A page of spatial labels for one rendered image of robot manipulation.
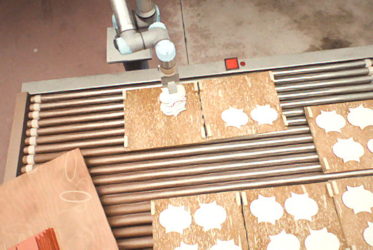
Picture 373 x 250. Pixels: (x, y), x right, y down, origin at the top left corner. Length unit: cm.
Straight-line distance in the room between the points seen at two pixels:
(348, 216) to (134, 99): 117
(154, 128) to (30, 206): 66
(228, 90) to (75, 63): 181
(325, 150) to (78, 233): 120
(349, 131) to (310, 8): 197
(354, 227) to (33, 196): 142
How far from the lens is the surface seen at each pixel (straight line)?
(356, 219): 162
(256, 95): 167
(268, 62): 182
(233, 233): 146
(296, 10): 342
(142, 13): 173
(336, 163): 164
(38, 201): 152
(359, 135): 175
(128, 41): 129
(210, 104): 161
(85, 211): 143
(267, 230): 148
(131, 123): 160
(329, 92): 182
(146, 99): 164
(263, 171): 154
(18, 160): 172
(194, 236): 145
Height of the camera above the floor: 238
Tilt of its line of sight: 65 degrees down
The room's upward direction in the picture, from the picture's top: 5 degrees counter-clockwise
